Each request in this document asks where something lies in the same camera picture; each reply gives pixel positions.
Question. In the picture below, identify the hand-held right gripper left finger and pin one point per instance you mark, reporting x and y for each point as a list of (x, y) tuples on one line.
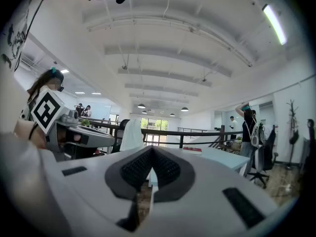
[(93, 194)]

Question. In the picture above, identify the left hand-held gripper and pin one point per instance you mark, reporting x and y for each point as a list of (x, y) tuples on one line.
[(47, 110)]

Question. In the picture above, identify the black office chair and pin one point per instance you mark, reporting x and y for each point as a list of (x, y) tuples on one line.
[(117, 137), (270, 152)]

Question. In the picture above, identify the black railing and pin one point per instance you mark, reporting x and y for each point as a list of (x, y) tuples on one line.
[(172, 133)]

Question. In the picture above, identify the white cloth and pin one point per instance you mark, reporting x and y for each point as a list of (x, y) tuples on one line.
[(132, 134)]

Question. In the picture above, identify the person's left forearm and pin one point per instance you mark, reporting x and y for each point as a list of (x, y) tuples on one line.
[(22, 130)]

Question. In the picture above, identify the wooden table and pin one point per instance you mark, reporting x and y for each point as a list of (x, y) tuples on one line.
[(229, 146)]

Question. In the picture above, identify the white backpack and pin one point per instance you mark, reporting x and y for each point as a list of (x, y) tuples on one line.
[(255, 134)]

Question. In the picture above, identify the window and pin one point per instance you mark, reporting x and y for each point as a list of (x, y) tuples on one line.
[(158, 127)]

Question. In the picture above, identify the green potted plant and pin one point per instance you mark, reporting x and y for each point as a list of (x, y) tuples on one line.
[(85, 122)]

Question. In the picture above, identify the person's white printed shirt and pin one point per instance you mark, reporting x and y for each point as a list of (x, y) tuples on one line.
[(13, 95)]

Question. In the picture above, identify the white power strip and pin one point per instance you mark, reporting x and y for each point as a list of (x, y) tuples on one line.
[(286, 187)]

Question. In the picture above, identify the black bag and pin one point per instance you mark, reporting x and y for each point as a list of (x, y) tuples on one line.
[(293, 137)]

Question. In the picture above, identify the dark coat rack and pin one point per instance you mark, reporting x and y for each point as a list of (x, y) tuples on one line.
[(293, 117)]

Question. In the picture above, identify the white office chair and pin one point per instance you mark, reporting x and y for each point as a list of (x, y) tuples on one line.
[(259, 158)]

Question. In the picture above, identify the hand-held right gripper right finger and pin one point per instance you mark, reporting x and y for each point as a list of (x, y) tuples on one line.
[(209, 201)]

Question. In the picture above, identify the long ceiling tube light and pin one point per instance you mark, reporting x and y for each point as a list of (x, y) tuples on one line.
[(275, 25)]

